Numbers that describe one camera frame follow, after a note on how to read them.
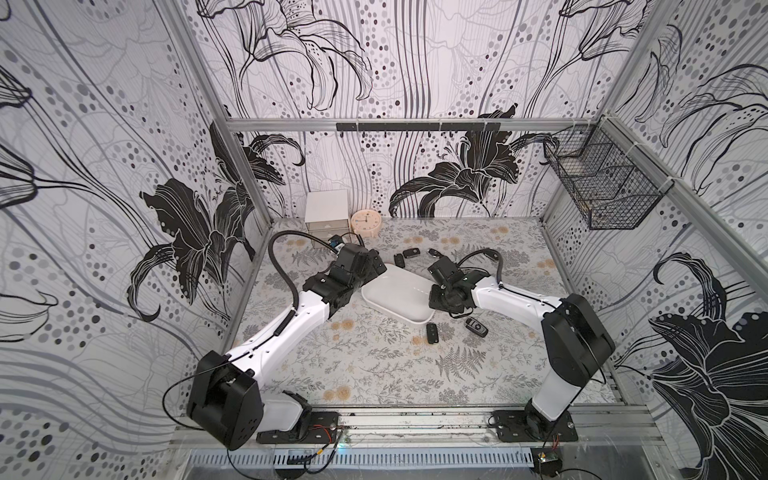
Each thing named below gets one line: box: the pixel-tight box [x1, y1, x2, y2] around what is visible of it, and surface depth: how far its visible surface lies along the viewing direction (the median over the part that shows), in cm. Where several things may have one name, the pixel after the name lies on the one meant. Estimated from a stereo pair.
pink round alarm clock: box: [350, 209, 382, 238], surface depth 117 cm
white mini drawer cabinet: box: [305, 189, 349, 241], surface depth 107 cm
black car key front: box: [426, 323, 439, 344], surface depth 90 cm
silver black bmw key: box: [465, 317, 489, 338], surface depth 90 cm
